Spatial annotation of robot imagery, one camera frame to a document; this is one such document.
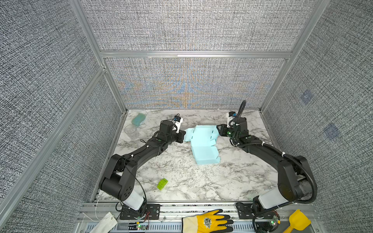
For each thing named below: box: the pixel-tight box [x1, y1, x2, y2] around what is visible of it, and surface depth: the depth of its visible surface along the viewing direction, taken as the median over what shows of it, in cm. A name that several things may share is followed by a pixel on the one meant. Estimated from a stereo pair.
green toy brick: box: [156, 177, 169, 191], surface depth 83 cm
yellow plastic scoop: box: [283, 209, 312, 233], surface depth 72 cm
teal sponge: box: [131, 112, 147, 128], surface depth 116 cm
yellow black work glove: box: [181, 208, 234, 233], surface depth 70 cm
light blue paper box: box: [184, 125, 221, 166], surface depth 95 cm
